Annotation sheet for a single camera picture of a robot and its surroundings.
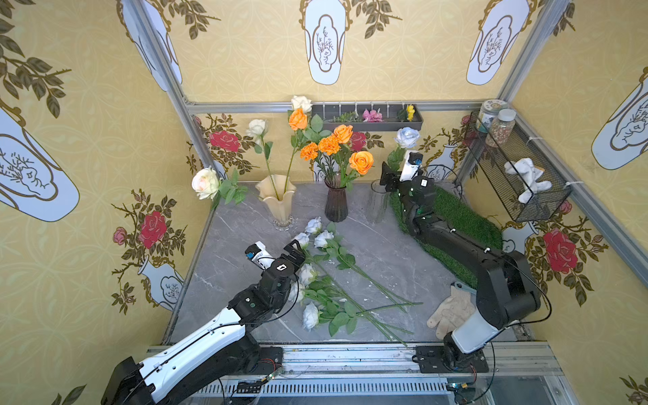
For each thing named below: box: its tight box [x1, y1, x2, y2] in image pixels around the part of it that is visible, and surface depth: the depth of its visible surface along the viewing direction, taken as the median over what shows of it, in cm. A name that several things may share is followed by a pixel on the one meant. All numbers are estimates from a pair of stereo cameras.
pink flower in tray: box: [361, 108, 384, 123], surface depth 90 cm
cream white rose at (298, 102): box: [283, 95, 314, 196], surface depth 85 cm
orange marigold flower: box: [299, 141, 319, 163], surface depth 85 cm
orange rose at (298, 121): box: [287, 108, 332, 150], surface depth 86 cm
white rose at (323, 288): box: [298, 263, 423, 308], surface depth 87 cm
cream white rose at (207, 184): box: [191, 166, 249, 211], surface depth 64 cm
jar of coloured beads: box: [486, 108, 517, 148], surface depth 82 cm
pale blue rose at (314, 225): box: [304, 216, 323, 234], surface depth 102 cm
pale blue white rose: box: [387, 126, 421, 173], surface depth 79 cm
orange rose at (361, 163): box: [347, 151, 375, 184], surface depth 78 cm
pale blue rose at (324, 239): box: [313, 229, 411, 310], surface depth 96 cm
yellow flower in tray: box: [406, 103, 416, 123], surface depth 89 cm
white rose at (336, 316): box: [302, 301, 408, 347], surface depth 81 cm
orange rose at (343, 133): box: [333, 124, 354, 173], surface depth 86 cm
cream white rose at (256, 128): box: [246, 118, 280, 201], surface depth 90 cm
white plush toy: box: [503, 157, 552, 204], surface depth 73 cm
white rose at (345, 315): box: [302, 301, 415, 338], surface depth 81 cm
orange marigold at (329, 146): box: [317, 135, 341, 184], surface depth 86 cm
